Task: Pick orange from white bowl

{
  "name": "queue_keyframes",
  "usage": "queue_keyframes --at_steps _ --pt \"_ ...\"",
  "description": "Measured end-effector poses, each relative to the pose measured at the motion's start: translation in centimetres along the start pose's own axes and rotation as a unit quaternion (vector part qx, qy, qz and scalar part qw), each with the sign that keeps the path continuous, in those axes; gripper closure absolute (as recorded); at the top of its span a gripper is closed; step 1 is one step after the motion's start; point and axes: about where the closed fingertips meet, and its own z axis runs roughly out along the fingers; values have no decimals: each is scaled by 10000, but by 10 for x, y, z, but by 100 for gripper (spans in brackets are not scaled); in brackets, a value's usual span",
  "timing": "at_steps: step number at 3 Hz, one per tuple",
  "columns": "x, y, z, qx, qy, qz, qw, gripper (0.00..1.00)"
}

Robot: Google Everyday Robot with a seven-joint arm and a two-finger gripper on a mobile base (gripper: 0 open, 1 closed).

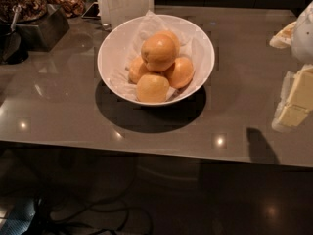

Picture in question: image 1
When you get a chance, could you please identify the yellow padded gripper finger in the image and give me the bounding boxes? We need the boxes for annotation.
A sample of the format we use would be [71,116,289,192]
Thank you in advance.
[272,64,313,132]
[269,22,296,49]

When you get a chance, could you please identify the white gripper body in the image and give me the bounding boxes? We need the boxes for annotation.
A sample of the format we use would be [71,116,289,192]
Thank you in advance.
[291,1,313,64]

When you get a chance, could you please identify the orange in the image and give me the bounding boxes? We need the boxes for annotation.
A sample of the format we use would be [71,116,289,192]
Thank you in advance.
[136,73,170,103]
[128,56,149,84]
[164,57,195,89]
[157,30,180,55]
[141,34,177,71]

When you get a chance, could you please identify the white ceramic bowl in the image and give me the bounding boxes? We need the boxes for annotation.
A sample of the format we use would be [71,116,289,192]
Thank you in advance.
[97,14,216,108]

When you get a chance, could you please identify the bowl of dried mushrooms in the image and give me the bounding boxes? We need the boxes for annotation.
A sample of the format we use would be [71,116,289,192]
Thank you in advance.
[48,0,84,18]

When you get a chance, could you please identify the white paper liner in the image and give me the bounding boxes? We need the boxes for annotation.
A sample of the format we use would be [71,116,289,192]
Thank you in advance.
[109,10,209,102]

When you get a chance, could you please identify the white paper container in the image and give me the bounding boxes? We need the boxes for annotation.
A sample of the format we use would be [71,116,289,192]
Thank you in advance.
[98,0,154,29]

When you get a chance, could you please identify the black smartphone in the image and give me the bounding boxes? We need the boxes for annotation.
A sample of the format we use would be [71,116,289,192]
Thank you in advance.
[81,2,100,20]

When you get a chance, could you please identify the dark metal box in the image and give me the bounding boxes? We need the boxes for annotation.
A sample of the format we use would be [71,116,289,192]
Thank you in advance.
[17,4,69,52]

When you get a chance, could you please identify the glass jar of nuts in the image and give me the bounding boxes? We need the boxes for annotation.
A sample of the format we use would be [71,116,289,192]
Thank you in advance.
[0,0,47,23]

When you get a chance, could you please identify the black round container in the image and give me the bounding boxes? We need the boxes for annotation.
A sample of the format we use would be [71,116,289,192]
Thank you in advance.
[0,4,29,66]

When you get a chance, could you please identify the black floor cables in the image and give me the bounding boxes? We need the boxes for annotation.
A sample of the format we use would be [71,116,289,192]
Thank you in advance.
[32,166,155,235]

